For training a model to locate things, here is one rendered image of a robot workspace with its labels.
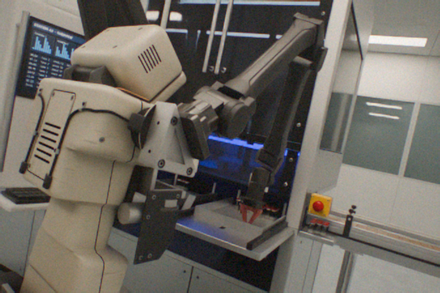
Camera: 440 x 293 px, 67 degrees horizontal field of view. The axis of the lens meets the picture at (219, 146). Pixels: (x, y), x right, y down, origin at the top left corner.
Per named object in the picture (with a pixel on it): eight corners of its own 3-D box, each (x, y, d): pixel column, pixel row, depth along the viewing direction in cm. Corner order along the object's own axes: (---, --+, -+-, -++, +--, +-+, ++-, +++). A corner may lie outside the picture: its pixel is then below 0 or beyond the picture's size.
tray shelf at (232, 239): (162, 186, 167) (162, 182, 167) (298, 229, 136) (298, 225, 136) (86, 194, 124) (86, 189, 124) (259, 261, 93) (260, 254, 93)
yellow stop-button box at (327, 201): (310, 209, 133) (314, 192, 133) (329, 214, 130) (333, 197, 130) (307, 212, 126) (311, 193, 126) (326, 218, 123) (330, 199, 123)
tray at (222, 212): (232, 204, 150) (233, 197, 150) (287, 222, 139) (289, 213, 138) (193, 215, 120) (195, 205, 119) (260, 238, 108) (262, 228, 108)
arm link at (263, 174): (252, 163, 112) (268, 167, 110) (257, 166, 118) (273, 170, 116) (247, 183, 111) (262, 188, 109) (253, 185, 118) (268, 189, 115)
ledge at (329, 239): (306, 229, 141) (306, 224, 141) (337, 239, 135) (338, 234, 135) (298, 235, 128) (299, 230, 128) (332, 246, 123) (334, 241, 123)
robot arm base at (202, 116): (147, 110, 62) (192, 119, 54) (177, 92, 67) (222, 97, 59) (161, 148, 66) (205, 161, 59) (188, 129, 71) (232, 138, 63)
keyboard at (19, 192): (95, 190, 155) (96, 185, 155) (113, 199, 146) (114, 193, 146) (-1, 193, 123) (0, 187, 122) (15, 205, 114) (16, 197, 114)
